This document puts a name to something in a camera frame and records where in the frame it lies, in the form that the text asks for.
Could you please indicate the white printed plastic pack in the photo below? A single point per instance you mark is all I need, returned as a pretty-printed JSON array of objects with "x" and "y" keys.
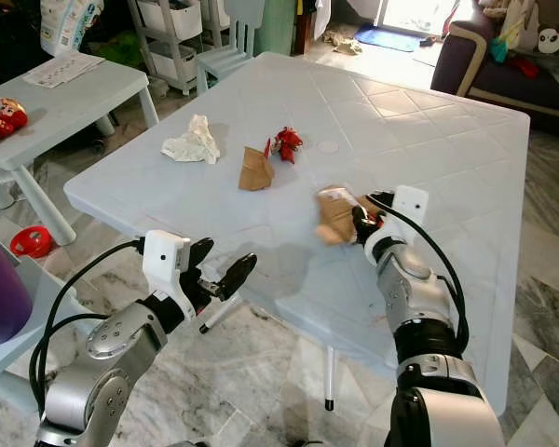
[{"x": 70, "y": 23}]

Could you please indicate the printed white paper sheet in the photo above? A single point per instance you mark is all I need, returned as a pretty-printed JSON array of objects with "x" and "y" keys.
[{"x": 63, "y": 69}]

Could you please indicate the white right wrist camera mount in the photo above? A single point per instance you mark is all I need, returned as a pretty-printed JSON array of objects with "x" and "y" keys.
[{"x": 412, "y": 207}]

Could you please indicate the dark purple sofa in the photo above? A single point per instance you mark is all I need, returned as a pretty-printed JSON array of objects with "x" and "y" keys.
[{"x": 466, "y": 60}]

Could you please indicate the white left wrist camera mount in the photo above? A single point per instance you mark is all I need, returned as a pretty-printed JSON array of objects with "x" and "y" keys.
[{"x": 164, "y": 265}]

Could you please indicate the blue door mat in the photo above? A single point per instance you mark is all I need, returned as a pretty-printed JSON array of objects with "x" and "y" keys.
[{"x": 387, "y": 39}]

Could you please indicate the small pale blue kids table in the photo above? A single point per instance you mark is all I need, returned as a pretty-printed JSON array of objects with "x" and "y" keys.
[{"x": 74, "y": 107}]

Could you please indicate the brown paper bag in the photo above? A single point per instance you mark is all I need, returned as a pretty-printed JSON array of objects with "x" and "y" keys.
[{"x": 335, "y": 216}]

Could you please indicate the red cloth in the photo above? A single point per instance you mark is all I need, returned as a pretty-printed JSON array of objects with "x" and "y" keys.
[{"x": 525, "y": 67}]

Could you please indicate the pale green kids chair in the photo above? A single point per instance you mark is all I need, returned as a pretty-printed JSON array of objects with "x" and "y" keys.
[{"x": 225, "y": 58}]

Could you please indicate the grey storage rack with bins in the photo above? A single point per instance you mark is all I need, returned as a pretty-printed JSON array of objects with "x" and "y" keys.
[{"x": 168, "y": 37}]

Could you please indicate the purple rubbish bin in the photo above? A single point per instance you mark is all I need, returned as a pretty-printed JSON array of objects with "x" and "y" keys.
[{"x": 2, "y": 298}]

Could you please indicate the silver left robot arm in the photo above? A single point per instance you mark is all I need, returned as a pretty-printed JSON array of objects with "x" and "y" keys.
[{"x": 93, "y": 391}]

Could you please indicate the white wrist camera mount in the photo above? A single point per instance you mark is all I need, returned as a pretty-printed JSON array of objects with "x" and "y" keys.
[
  {"x": 412, "y": 207},
  {"x": 164, "y": 265}
]

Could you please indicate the red toy figure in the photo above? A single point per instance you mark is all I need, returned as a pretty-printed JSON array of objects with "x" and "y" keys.
[{"x": 4, "y": 121}]

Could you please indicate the panda plush toy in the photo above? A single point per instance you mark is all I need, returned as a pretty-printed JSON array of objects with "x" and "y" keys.
[{"x": 552, "y": 40}]

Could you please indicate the large pale blue plastic table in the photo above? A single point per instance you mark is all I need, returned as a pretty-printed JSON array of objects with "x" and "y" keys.
[{"x": 410, "y": 102}]

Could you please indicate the red snack wrapper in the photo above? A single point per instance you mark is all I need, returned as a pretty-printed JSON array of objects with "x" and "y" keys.
[{"x": 285, "y": 144}]

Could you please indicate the teal cloth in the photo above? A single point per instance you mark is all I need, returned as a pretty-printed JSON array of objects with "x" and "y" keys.
[{"x": 499, "y": 49}]

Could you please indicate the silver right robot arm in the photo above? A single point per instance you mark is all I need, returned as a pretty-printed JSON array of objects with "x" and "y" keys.
[{"x": 419, "y": 289}]

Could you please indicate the round red floor toy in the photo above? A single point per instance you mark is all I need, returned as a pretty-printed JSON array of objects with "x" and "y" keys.
[{"x": 32, "y": 242}]

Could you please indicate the beige toy on floor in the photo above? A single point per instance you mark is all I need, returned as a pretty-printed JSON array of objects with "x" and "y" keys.
[{"x": 343, "y": 42}]

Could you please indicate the folded brown paper piece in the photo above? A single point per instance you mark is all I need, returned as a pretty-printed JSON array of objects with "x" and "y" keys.
[{"x": 255, "y": 171}]

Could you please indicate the green plastic bag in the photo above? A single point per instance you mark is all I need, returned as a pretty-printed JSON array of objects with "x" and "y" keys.
[{"x": 121, "y": 51}]

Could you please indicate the crumpled white tissue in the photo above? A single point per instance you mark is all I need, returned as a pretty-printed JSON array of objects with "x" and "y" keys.
[{"x": 193, "y": 144}]

